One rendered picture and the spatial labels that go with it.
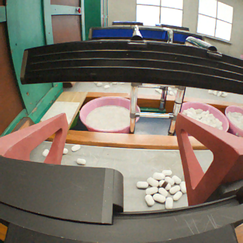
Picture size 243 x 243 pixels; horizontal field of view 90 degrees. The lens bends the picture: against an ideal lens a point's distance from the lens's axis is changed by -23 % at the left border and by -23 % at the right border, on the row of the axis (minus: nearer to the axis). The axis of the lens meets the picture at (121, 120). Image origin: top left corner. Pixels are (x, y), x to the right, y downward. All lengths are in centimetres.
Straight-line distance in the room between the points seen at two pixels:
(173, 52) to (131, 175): 36
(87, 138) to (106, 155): 10
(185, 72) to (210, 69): 5
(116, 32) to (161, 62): 58
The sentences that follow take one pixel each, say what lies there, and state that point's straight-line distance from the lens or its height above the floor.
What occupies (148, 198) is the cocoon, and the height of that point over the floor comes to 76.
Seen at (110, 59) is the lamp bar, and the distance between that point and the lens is 28.
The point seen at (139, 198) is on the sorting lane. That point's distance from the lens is 45.
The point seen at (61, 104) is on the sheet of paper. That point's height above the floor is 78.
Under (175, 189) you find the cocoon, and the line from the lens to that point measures 46.
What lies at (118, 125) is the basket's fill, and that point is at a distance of 67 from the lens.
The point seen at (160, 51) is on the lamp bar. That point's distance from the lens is 28.
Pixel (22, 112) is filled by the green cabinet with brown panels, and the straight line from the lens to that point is 62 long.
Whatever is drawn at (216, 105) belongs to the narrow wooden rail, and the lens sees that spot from 94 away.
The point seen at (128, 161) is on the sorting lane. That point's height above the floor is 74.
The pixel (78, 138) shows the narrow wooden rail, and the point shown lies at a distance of 58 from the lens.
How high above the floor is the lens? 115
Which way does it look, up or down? 37 degrees down
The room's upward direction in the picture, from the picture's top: straight up
